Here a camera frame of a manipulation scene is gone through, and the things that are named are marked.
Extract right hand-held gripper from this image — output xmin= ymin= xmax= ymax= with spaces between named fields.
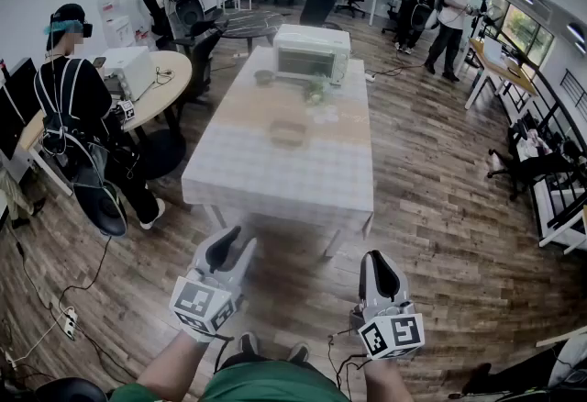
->
xmin=350 ymin=251 xmax=426 ymax=361

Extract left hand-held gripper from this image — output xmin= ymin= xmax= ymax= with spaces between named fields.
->
xmin=169 ymin=225 xmax=258 ymax=344

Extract square brown baking tray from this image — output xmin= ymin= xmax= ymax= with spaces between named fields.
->
xmin=269 ymin=119 xmax=307 ymax=148

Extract person's left forearm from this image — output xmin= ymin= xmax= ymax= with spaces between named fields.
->
xmin=135 ymin=329 xmax=213 ymax=402

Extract person's right forearm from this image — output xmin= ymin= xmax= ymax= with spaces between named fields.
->
xmin=361 ymin=356 xmax=416 ymax=402

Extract white table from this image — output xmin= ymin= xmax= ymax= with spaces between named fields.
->
xmin=201 ymin=202 xmax=343 ymax=260

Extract white wristband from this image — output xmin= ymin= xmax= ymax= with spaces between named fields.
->
xmin=176 ymin=324 xmax=216 ymax=345

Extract person's black shoe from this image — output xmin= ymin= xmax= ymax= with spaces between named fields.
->
xmin=237 ymin=331 xmax=260 ymax=358
xmin=286 ymin=342 xmax=311 ymax=363

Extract checked beige tablecloth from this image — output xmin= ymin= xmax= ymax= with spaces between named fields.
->
xmin=182 ymin=45 xmax=375 ymax=240

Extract person's black trousers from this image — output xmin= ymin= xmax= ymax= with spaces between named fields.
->
xmin=218 ymin=354 xmax=322 ymax=376

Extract person's green shirt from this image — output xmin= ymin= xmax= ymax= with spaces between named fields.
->
xmin=109 ymin=361 xmax=352 ymax=402

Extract small green plant bouquet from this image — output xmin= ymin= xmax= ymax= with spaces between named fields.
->
xmin=302 ymin=73 xmax=329 ymax=106

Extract round wooden table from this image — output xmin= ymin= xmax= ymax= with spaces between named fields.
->
xmin=17 ymin=50 xmax=193 ymax=181

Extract black white metal rack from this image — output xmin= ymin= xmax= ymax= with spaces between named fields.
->
xmin=497 ymin=53 xmax=587 ymax=254

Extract white toaster oven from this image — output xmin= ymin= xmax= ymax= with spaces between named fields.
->
xmin=273 ymin=23 xmax=352 ymax=86
xmin=101 ymin=46 xmax=156 ymax=102

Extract black marble round table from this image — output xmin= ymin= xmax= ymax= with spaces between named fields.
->
xmin=218 ymin=9 xmax=288 ymax=56

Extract clear water jug red label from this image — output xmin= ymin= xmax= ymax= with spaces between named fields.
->
xmin=132 ymin=18 xmax=155 ymax=48

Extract wooden desk white legs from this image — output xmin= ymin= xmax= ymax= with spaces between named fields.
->
xmin=464 ymin=38 xmax=538 ymax=111

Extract white water dispenser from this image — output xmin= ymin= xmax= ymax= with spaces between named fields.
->
xmin=97 ymin=0 xmax=137 ymax=49

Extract window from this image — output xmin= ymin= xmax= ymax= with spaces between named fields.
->
xmin=476 ymin=0 xmax=556 ymax=66

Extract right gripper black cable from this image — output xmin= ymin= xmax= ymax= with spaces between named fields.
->
xmin=327 ymin=329 xmax=368 ymax=401

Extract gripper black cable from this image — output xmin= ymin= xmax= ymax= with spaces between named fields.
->
xmin=327 ymin=329 xmax=368 ymax=401
xmin=213 ymin=334 xmax=236 ymax=374

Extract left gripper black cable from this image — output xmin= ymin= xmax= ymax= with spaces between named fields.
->
xmin=213 ymin=334 xmax=236 ymax=374

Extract black floor cable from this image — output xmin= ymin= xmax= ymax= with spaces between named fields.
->
xmin=13 ymin=234 xmax=138 ymax=385

